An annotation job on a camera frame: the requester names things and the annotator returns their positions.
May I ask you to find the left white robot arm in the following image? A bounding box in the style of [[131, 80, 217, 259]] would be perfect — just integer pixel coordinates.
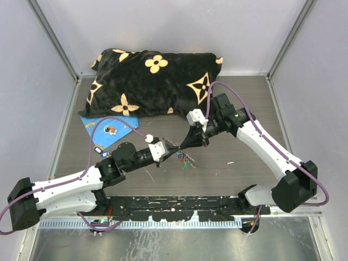
[[7, 141, 179, 231]]

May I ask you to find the loose blue tagged key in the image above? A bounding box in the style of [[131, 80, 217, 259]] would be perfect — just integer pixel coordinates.
[[100, 152, 111, 158]]

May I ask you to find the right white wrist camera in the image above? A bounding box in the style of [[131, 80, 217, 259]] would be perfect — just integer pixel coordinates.
[[186, 109, 208, 130]]

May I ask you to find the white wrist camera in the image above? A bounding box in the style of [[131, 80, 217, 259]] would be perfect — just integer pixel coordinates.
[[145, 134, 169, 162], [186, 109, 208, 130]]

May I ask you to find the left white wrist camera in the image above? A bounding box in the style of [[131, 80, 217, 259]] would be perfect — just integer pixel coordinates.
[[145, 134, 169, 162]]

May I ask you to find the black floral plush pillow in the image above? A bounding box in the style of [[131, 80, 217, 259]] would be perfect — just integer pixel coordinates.
[[79, 48, 223, 118]]

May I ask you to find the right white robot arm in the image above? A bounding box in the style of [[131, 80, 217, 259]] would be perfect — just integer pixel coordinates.
[[180, 94, 318, 214]]

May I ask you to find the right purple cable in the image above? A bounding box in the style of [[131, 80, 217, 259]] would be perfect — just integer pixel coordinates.
[[205, 80, 330, 207]]

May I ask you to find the blue cartoon cloth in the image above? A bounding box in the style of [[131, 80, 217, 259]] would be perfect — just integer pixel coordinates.
[[80, 116, 139, 150]]

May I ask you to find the white slotted cable duct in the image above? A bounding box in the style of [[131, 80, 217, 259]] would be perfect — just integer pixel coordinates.
[[39, 216, 242, 229]]

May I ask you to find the purple cable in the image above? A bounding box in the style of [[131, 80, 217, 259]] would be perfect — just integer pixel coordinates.
[[205, 80, 330, 207], [0, 116, 153, 236]]

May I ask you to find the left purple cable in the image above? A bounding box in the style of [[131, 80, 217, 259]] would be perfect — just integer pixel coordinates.
[[0, 116, 153, 236]]

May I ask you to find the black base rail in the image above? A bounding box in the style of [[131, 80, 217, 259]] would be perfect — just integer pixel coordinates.
[[78, 195, 270, 222]]

